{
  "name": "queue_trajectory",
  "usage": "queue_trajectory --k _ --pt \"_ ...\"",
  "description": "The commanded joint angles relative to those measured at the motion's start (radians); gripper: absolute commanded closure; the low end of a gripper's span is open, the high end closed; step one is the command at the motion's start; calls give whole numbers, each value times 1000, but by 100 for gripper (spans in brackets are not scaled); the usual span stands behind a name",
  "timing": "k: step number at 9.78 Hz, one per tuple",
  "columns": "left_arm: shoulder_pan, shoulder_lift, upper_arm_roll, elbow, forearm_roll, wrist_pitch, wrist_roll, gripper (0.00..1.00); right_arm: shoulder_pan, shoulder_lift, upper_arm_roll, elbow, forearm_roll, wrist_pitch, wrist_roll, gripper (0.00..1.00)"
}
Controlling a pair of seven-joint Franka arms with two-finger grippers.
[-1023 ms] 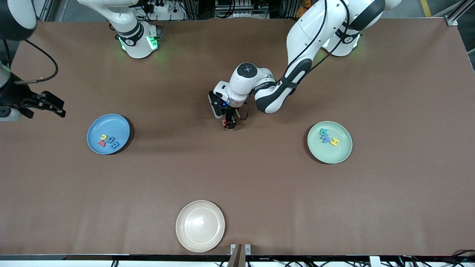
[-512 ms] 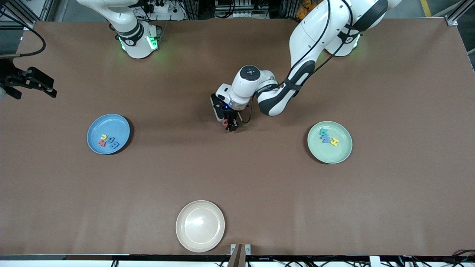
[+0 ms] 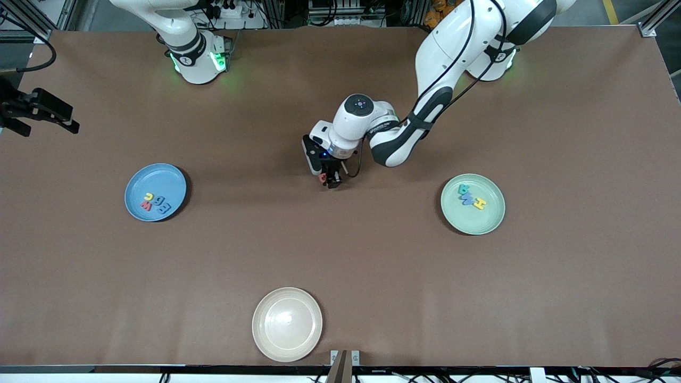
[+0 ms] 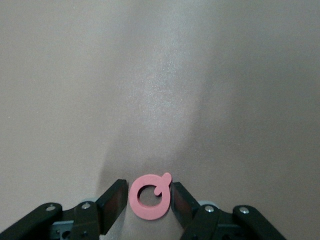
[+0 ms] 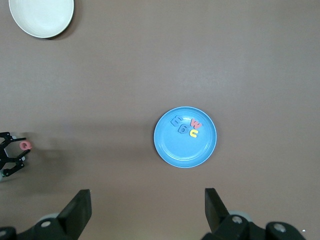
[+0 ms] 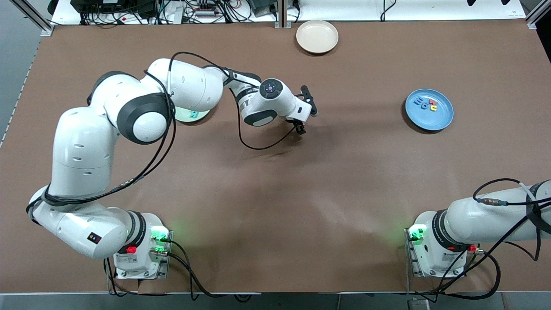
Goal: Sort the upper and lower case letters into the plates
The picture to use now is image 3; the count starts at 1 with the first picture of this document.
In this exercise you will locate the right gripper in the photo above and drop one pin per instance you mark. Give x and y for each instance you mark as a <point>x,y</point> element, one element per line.
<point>21,105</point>

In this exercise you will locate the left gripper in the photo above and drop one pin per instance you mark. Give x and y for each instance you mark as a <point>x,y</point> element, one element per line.
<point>333,170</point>

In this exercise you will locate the teal foam capital letter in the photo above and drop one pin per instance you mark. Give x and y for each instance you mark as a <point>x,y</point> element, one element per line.
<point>464,189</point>

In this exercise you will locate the blue foam capital W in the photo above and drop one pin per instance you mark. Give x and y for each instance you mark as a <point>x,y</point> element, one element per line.
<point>468,198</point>

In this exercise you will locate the yellow foam letter H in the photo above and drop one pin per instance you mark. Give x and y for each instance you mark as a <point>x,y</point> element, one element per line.
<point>480,204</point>

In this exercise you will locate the blue foam letter m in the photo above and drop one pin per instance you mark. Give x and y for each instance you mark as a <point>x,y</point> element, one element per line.
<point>165,208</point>

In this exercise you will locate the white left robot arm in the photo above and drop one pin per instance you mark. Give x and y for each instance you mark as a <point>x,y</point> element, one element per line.
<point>452,48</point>

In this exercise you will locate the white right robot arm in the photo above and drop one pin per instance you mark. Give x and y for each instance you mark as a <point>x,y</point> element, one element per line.
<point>181,32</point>

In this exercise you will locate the brown table cover mat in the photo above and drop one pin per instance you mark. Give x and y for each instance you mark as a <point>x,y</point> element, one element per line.
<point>372,292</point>

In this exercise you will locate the light green plate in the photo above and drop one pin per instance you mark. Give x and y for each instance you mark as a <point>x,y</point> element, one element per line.
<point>479,221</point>

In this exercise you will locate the blue plate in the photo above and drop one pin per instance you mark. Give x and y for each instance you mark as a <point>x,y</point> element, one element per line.
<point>159,181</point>

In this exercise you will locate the beige plate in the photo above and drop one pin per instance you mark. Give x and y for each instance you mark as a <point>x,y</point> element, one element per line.
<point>287,324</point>

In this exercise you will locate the bag of orange items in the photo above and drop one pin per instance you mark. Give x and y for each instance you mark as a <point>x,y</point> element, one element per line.
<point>437,13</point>

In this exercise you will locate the white power strip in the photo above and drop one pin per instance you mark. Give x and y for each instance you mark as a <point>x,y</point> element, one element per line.
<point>231,10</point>

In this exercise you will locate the aluminium frame profile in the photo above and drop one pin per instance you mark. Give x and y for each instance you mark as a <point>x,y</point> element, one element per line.
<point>650,26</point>
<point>29,20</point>

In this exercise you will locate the metal table edge bracket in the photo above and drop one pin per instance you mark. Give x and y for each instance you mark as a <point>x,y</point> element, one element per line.
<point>355,357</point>

